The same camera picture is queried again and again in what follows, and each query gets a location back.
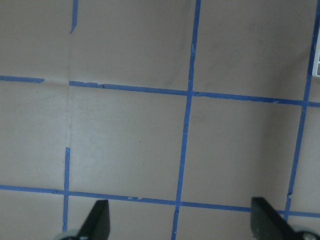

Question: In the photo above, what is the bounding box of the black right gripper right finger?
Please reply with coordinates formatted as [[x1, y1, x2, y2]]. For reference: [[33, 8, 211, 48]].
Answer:
[[250, 197, 300, 240]]

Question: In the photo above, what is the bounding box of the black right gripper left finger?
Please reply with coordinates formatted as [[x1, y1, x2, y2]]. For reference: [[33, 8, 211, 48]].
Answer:
[[77, 200, 111, 240]]

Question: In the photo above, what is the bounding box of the white wire cup rack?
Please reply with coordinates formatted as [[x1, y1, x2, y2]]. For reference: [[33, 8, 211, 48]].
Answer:
[[312, 27, 320, 78]]

